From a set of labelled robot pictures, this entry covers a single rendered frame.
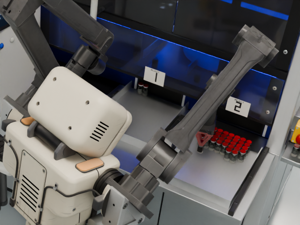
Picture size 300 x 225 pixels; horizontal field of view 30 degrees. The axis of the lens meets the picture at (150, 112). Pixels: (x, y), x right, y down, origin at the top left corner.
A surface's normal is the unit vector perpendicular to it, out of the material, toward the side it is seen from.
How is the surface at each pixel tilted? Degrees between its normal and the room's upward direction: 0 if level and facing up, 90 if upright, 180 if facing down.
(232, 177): 0
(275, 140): 90
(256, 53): 55
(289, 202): 0
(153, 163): 46
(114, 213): 82
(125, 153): 0
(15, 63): 90
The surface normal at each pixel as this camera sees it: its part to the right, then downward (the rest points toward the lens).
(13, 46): 0.89, 0.34
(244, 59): -0.07, -0.03
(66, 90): -0.44, -0.32
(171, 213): -0.44, 0.45
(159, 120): 0.12, -0.82
